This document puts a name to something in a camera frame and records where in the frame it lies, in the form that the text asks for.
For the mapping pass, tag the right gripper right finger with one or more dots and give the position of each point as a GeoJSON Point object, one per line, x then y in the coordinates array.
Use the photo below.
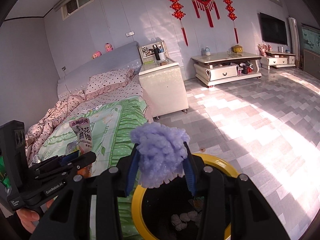
{"type": "Point", "coordinates": [233, 199]}

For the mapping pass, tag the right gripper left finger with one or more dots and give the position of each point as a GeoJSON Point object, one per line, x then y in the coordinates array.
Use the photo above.
{"type": "Point", "coordinates": [105, 199]}

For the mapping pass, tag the white tissue wad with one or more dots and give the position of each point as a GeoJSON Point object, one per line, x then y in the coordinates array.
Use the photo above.
{"type": "Point", "coordinates": [184, 220]}

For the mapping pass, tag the silver snack wrapper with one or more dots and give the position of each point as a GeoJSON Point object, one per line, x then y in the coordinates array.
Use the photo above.
{"type": "Point", "coordinates": [81, 127]}

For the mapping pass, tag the green biscuit wrapper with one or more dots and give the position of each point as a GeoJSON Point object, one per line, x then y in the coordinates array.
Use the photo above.
{"type": "Point", "coordinates": [71, 147]}

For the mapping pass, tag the yellow rimmed black trash bin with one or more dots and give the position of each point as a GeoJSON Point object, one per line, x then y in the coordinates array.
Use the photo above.
{"type": "Point", "coordinates": [152, 208]}

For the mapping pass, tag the person's left hand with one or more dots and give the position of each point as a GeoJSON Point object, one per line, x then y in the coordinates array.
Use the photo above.
{"type": "Point", "coordinates": [27, 218]}

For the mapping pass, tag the pink polka dot duvet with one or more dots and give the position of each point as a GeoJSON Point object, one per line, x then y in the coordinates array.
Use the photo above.
{"type": "Point", "coordinates": [40, 132]}

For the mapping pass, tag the polka dot pillow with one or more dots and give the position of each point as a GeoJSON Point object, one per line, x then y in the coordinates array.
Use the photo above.
{"type": "Point", "coordinates": [108, 81]}

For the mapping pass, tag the white tv stand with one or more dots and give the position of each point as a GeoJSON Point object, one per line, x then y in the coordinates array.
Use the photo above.
{"type": "Point", "coordinates": [226, 67]}

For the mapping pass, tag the polka dot bed sheet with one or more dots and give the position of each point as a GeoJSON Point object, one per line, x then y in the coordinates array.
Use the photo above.
{"type": "Point", "coordinates": [132, 89]}

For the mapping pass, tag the white bedside cabinet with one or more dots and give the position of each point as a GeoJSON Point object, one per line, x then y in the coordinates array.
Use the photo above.
{"type": "Point", "coordinates": [164, 85]}

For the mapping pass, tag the pink plush toy left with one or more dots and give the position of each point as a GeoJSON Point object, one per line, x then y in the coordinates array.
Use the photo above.
{"type": "Point", "coordinates": [96, 54]}

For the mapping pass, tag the pink plush toy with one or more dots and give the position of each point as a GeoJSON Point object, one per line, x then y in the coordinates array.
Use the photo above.
{"type": "Point", "coordinates": [96, 54]}
{"type": "Point", "coordinates": [108, 47]}

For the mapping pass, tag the small white side cabinet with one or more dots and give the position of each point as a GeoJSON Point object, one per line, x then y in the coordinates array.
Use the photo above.
{"type": "Point", "coordinates": [277, 60]}

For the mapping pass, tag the pink plush toy right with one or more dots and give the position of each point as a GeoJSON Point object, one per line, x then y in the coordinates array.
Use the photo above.
{"type": "Point", "coordinates": [108, 47]}

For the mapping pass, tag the yellow toy on stand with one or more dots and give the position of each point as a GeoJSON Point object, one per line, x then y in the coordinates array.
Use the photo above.
{"type": "Point", "coordinates": [237, 48]}

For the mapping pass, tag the plastic bottle on stand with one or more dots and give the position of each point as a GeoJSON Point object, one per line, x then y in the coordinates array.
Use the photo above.
{"type": "Point", "coordinates": [207, 51]}

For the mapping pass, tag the grey bed headboard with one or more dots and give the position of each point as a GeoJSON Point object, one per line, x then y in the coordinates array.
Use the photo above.
{"type": "Point", "coordinates": [124, 57]}

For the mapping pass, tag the grey sideboard cabinet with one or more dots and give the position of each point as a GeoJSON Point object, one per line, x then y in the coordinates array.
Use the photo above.
{"type": "Point", "coordinates": [311, 62]}

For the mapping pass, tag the bedside organizer shelf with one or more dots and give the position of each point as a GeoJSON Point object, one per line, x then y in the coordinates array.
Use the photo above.
{"type": "Point", "coordinates": [147, 52]}

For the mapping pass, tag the black thermos bottle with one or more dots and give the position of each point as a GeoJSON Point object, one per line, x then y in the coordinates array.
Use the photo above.
{"type": "Point", "coordinates": [156, 52]}

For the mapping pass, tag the framed calligraphy painting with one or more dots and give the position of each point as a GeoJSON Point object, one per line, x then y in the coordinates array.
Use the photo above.
{"type": "Point", "coordinates": [311, 38]}

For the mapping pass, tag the white floor air conditioner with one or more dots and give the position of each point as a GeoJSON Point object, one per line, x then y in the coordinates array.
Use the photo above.
{"type": "Point", "coordinates": [295, 43]}

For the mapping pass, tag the red knot centre ornament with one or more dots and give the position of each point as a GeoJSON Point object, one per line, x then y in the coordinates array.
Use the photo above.
{"type": "Point", "coordinates": [206, 6]}

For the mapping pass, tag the black wall television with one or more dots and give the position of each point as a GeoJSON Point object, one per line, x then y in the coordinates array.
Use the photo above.
{"type": "Point", "coordinates": [273, 29]}

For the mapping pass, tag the small wall window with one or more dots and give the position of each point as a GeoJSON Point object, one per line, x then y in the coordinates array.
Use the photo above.
{"type": "Point", "coordinates": [69, 7]}

